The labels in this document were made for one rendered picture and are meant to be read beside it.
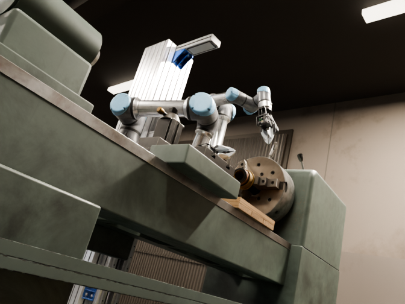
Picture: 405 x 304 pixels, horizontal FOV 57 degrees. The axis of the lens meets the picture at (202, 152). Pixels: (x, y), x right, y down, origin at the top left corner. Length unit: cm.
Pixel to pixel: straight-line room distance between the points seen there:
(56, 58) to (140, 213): 43
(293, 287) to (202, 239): 67
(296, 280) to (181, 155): 94
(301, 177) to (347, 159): 265
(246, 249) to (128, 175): 65
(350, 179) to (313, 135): 79
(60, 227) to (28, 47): 40
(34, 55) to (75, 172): 28
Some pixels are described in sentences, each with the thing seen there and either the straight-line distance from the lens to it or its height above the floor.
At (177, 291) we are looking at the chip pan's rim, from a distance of 92.
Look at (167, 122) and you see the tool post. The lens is 138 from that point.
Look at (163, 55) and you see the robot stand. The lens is 250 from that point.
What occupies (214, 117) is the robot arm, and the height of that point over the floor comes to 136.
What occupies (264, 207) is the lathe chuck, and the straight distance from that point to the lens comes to 172.
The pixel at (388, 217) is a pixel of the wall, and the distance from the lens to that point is 414.
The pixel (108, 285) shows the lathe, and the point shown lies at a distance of 77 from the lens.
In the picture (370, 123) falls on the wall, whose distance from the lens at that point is 463.
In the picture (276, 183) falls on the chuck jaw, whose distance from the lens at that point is 169.
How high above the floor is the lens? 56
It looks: 20 degrees up
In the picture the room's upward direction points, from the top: 15 degrees clockwise
